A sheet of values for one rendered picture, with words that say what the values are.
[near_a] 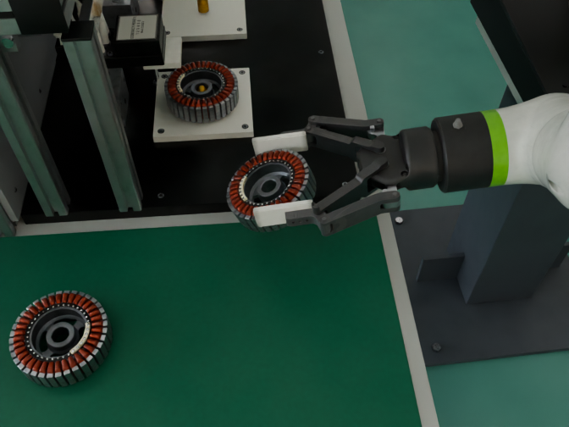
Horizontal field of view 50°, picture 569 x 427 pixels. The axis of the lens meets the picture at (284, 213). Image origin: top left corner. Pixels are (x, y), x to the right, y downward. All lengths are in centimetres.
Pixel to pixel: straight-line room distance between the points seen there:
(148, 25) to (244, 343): 45
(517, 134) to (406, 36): 176
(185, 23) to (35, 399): 68
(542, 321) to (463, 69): 102
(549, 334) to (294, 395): 109
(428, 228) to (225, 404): 118
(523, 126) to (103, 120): 48
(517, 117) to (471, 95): 151
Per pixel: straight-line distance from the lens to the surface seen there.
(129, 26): 92
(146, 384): 76
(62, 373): 76
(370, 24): 252
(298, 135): 79
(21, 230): 93
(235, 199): 77
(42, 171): 83
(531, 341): 170
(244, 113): 96
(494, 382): 164
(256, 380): 74
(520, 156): 75
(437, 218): 184
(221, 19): 115
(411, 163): 73
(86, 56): 69
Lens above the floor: 143
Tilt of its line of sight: 52 degrees down
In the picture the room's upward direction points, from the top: straight up
